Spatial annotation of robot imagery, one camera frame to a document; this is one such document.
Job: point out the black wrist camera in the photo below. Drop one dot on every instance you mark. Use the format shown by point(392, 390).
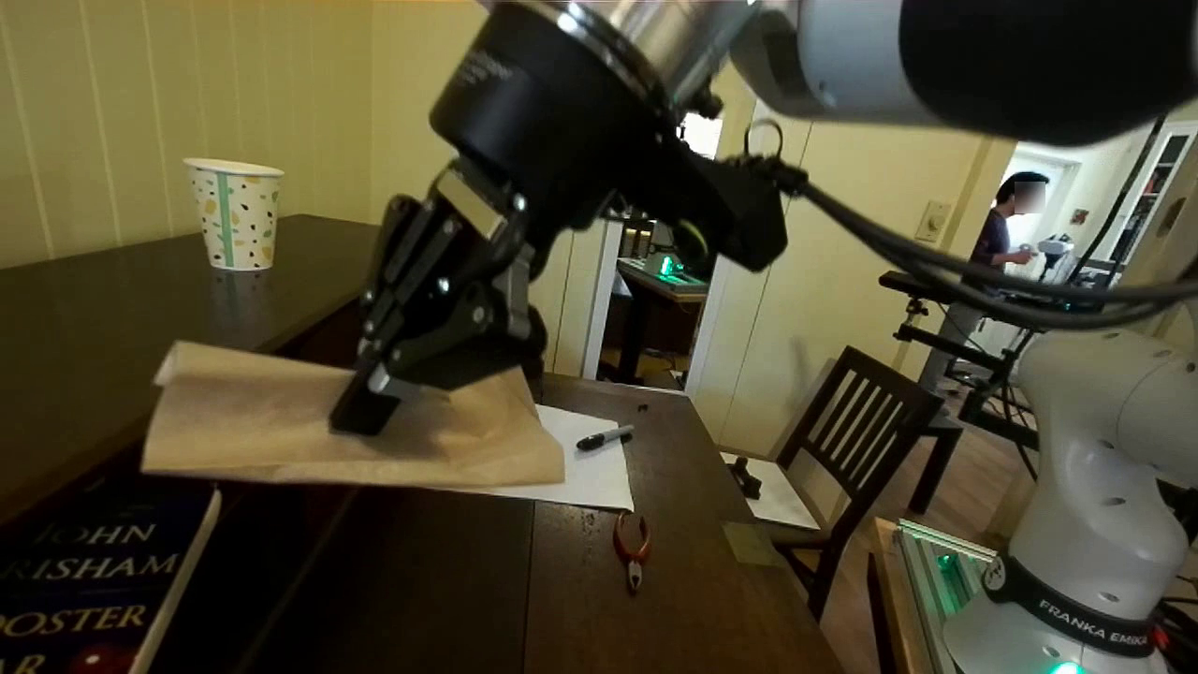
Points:
point(742, 209)

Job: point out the wall light switch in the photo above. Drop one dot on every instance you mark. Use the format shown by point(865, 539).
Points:
point(930, 222)

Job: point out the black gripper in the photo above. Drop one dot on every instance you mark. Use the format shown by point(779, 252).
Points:
point(548, 114)

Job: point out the background table with green light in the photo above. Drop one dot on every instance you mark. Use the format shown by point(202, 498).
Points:
point(660, 305)

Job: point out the black marker pen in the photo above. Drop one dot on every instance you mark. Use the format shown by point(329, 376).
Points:
point(603, 438)

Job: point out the robot base mount green light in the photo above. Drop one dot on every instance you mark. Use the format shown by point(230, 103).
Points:
point(939, 581)

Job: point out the white cabinet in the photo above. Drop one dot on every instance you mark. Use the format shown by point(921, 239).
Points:
point(1166, 189)

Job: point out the black metal stand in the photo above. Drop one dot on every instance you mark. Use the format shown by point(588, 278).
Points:
point(959, 359)

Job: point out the person in dark shirt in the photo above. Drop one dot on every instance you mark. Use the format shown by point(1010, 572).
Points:
point(995, 248)

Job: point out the white cloth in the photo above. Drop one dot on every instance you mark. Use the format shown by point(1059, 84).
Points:
point(247, 423)

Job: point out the white paper sheet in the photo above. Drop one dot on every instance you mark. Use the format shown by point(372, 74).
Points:
point(602, 480)

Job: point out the tape patch on desk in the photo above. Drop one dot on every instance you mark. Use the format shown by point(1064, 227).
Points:
point(750, 543)

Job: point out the small black object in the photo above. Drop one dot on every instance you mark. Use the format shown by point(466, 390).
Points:
point(747, 478)

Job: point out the white paper on chair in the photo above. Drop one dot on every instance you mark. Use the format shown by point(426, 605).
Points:
point(788, 503)

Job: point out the John Grisham book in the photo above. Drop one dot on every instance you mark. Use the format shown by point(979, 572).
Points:
point(86, 599)

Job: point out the white dotted paper cup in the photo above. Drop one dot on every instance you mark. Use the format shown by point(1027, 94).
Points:
point(234, 219)

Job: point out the dark wooden chair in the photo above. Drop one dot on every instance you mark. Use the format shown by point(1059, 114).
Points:
point(863, 411)

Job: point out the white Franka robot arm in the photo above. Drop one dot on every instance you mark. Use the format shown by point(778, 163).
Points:
point(1098, 498)

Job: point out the dark brown wooden table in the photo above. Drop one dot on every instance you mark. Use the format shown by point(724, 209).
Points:
point(86, 339)

